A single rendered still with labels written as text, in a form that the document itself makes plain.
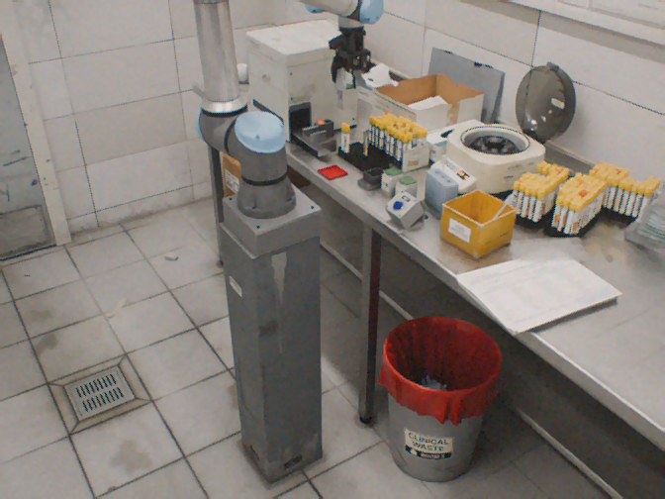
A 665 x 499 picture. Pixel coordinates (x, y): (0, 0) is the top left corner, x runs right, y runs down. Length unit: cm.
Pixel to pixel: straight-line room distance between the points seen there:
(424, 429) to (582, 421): 48
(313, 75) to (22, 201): 170
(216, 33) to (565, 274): 99
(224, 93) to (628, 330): 107
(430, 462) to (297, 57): 132
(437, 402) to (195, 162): 216
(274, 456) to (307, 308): 55
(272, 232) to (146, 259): 172
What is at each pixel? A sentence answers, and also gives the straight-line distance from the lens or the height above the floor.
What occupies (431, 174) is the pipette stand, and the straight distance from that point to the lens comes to 188.
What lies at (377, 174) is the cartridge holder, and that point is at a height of 89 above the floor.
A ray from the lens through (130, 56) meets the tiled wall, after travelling 341.
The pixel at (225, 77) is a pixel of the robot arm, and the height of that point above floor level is 127.
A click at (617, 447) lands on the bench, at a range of 220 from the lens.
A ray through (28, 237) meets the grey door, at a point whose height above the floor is 9.
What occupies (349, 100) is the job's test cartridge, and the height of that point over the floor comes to 108.
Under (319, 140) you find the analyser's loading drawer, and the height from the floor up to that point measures 92.
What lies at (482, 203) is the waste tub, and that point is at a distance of 183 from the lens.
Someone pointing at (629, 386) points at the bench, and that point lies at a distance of 147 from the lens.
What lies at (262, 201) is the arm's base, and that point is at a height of 100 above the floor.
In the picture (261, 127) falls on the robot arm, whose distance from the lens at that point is 165.
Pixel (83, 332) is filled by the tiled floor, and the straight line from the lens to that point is 300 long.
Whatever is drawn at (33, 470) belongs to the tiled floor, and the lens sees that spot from 253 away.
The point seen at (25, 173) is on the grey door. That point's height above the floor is 41.
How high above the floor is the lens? 182
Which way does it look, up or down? 33 degrees down
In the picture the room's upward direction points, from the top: straight up
